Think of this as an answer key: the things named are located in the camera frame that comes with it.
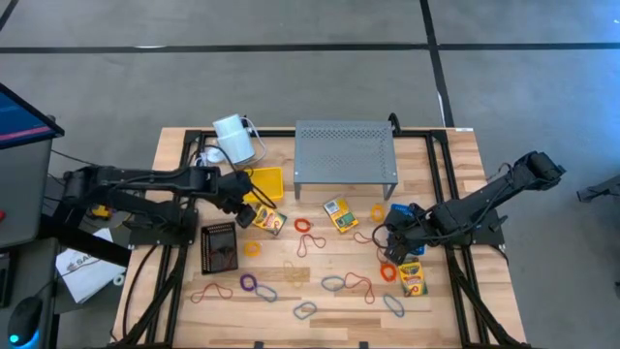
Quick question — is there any small yellow tool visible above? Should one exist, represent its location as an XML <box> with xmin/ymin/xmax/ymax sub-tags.
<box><xmin>88</xmin><ymin>203</ymin><xmax>113</xmax><ymax>221</ymax></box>

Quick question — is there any blue plastic basket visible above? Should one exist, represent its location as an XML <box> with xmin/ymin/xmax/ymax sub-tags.
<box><xmin>387</xmin><ymin>202</ymin><xmax>428</xmax><ymax>257</ymax></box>

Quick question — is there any black mesh basket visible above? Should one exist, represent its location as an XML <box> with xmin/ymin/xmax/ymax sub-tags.
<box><xmin>200</xmin><ymin>221</ymin><xmax>240</xmax><ymax>276</ymax></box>

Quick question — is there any blue rubber band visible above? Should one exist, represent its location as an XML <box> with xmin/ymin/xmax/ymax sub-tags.
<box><xmin>292</xmin><ymin>301</ymin><xmax>319</xmax><ymax>321</ymax></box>
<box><xmin>321</xmin><ymin>274</ymin><xmax>347</xmax><ymax>293</ymax></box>
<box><xmin>254</xmin><ymin>283</ymin><xmax>279</xmax><ymax>303</ymax></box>
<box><xmin>382</xmin><ymin>293</ymin><xmax>406</xmax><ymax>319</ymax></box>

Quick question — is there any red rubber band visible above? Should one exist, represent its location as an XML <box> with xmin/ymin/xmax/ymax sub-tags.
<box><xmin>295</xmin><ymin>233</ymin><xmax>327</xmax><ymax>259</ymax></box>
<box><xmin>189</xmin><ymin>282</ymin><xmax>234</xmax><ymax>305</ymax></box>
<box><xmin>211</xmin><ymin>243</ymin><xmax>234</xmax><ymax>269</ymax></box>
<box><xmin>352</xmin><ymin>231</ymin><xmax>388</xmax><ymax>266</ymax></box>
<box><xmin>343</xmin><ymin>270</ymin><xmax>377</xmax><ymax>305</ymax></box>

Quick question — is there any grey cabinet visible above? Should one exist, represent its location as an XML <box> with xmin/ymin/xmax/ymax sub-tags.
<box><xmin>0</xmin><ymin>138</ymin><xmax>54</xmax><ymax>249</ymax></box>

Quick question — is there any yellow plastic basket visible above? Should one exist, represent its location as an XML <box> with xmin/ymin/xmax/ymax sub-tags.
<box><xmin>240</xmin><ymin>166</ymin><xmax>286</xmax><ymax>205</ymax></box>

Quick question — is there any grey perforated metal shelf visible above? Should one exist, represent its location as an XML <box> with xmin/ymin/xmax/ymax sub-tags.
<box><xmin>293</xmin><ymin>119</ymin><xmax>400</xmax><ymax>202</ymax></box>

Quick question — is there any black computer mouse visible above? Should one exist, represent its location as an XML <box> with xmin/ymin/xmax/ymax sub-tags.
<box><xmin>7</xmin><ymin>295</ymin><xmax>45</xmax><ymax>348</ymax></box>

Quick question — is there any computer monitor blue screen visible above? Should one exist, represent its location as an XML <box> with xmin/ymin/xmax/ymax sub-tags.
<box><xmin>0</xmin><ymin>81</ymin><xmax>66</xmax><ymax>151</ymax></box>

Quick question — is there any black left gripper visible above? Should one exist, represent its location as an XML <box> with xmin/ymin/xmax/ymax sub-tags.
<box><xmin>216</xmin><ymin>169</ymin><xmax>258</xmax><ymax>229</ymax></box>

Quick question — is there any yellow rubber band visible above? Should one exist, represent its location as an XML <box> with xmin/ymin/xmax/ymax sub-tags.
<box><xmin>282</xmin><ymin>260</ymin><xmax>304</xmax><ymax>288</ymax></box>

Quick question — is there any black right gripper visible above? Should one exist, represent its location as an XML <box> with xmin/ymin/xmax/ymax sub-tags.
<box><xmin>385</xmin><ymin>210</ymin><xmax>423</xmax><ymax>267</ymax></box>

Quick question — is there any white paper booklet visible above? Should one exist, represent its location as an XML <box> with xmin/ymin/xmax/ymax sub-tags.
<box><xmin>54</xmin><ymin>227</ymin><xmax>128</xmax><ymax>305</ymax></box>

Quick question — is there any black support beam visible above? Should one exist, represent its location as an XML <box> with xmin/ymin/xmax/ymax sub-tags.
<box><xmin>38</xmin><ymin>212</ymin><xmax>135</xmax><ymax>268</ymax></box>

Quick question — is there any yellow green crayon box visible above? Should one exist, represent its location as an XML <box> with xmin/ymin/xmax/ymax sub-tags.
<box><xmin>251</xmin><ymin>203</ymin><xmax>289</xmax><ymax>237</ymax></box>
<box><xmin>397</xmin><ymin>258</ymin><xmax>429</xmax><ymax>298</ymax></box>
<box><xmin>323</xmin><ymin>195</ymin><xmax>360</xmax><ymax>235</ymax></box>

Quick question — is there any white cable bundle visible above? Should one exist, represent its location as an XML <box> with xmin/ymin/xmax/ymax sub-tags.
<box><xmin>198</xmin><ymin>116</ymin><xmax>268</xmax><ymax>169</ymax></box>

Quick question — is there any purple coil wristband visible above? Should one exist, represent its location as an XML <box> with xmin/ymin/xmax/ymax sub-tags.
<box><xmin>238</xmin><ymin>272</ymin><xmax>259</xmax><ymax>293</ymax></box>

